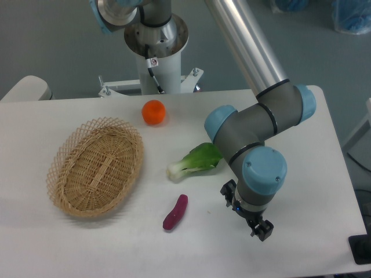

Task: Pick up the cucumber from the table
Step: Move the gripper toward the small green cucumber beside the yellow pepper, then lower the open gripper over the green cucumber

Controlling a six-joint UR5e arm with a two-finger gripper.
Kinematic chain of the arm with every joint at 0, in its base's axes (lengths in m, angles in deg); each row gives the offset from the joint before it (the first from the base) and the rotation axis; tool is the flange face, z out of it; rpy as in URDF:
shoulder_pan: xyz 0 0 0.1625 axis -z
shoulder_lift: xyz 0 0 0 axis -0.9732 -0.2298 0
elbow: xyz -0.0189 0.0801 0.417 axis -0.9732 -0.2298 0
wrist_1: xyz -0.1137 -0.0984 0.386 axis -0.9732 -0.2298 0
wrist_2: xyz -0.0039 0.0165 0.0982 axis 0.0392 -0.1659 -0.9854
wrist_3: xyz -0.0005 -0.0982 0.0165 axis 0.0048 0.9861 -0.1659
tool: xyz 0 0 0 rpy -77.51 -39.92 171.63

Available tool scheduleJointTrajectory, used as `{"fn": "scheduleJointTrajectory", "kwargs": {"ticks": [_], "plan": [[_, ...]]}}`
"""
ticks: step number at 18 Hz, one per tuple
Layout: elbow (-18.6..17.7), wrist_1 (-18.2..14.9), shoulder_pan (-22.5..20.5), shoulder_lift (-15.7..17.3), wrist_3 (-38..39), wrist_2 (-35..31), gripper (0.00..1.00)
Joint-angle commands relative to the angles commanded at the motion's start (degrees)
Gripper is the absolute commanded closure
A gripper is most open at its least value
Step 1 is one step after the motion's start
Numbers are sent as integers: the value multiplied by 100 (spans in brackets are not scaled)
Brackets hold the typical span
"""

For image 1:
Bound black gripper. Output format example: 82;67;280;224
220;180;274;242

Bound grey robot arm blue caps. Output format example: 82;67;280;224
90;1;317;240

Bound green bok choy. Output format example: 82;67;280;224
166;142;223;181

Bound purple sweet potato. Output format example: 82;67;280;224
162;194;188;231

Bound black device at table edge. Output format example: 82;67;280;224
348;235;370;265

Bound orange fruit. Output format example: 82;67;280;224
141;100;166;125

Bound oval wicker basket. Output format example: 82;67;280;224
46;117;144;218

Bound blue plastic bag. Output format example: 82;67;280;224
332;0;370;35

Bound white chair armrest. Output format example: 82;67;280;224
1;75;55;103

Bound white furniture frame right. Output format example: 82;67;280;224
341;98;370;173

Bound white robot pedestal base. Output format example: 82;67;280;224
99;14;203;97

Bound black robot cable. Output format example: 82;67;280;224
144;43;166;94

